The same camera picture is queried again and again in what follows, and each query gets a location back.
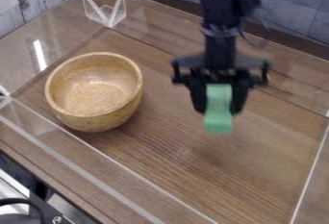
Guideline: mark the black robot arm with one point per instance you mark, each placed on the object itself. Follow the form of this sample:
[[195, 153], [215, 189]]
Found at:
[[220, 65]]

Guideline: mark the clear acrylic corner bracket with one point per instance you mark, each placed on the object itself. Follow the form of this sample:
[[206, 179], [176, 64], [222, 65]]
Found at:
[[104, 15]]

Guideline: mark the clear acrylic tray walls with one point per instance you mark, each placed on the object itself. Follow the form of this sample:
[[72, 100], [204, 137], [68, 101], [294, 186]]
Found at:
[[158, 171]]

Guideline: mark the green rectangular block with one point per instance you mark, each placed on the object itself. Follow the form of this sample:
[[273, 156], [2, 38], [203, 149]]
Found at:
[[218, 117]]

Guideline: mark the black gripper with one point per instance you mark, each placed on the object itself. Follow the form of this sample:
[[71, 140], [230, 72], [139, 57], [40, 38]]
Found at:
[[247, 72]]

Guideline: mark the black table clamp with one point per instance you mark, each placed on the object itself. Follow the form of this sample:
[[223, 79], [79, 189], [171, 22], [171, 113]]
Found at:
[[24, 197]]

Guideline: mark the wooden bowl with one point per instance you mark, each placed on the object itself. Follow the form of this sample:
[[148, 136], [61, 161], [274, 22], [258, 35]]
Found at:
[[93, 91]]

